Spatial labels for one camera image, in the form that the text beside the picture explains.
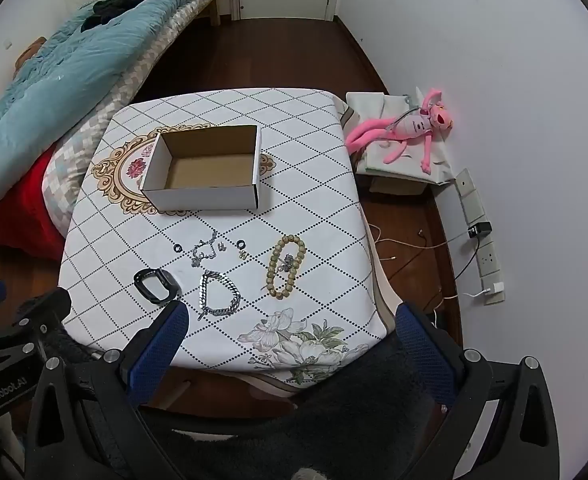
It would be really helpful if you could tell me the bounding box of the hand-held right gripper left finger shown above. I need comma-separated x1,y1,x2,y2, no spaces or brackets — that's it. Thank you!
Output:
24,300,195,480

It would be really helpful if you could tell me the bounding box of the black cable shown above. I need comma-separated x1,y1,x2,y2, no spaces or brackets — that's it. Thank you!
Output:
453,237,481,281

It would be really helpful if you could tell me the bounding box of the white wall socket plate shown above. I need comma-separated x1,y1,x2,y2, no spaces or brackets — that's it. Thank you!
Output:
461,194,485,225
455,168,477,196
481,274,506,306
475,242,501,277

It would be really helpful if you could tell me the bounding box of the beige cable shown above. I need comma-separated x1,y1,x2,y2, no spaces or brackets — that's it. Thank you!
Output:
373,224,471,262

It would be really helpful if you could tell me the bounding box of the red blanket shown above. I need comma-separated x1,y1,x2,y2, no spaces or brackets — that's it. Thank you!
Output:
0,147,67,261

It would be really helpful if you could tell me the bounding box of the pink plush toy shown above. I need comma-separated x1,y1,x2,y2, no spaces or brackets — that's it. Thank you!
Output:
345,87,452,173

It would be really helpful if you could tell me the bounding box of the white cable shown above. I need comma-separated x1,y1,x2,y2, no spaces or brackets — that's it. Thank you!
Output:
426,289,490,314

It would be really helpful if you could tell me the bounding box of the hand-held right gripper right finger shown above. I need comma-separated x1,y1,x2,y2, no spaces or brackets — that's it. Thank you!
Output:
395,301,561,480

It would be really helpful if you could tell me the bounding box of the black band bracelet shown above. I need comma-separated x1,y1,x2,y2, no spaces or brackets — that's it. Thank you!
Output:
134,268,179,306

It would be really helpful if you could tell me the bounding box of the beige beaded bracelet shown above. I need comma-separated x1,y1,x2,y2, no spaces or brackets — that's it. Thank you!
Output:
261,235,307,300

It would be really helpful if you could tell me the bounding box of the grey plastic hanger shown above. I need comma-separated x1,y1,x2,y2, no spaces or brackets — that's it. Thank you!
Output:
389,91,429,133

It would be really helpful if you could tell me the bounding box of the brown pillow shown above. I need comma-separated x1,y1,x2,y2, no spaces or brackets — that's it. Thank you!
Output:
14,37,49,71

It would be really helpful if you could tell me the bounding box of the silver chain bracelet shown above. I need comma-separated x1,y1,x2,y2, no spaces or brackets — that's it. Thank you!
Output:
199,270,239,322

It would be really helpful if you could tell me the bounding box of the light blue quilt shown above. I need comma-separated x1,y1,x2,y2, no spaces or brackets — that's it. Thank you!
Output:
0,0,232,213

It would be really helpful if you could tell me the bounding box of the dark fuzzy clothing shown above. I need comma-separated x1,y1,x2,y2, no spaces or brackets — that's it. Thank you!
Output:
48,330,455,480

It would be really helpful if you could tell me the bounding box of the cardboard box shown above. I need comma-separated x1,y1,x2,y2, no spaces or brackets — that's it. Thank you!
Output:
140,124,263,212

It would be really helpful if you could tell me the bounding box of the silver charm necklace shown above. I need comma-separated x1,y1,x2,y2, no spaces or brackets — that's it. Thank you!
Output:
190,230,219,267

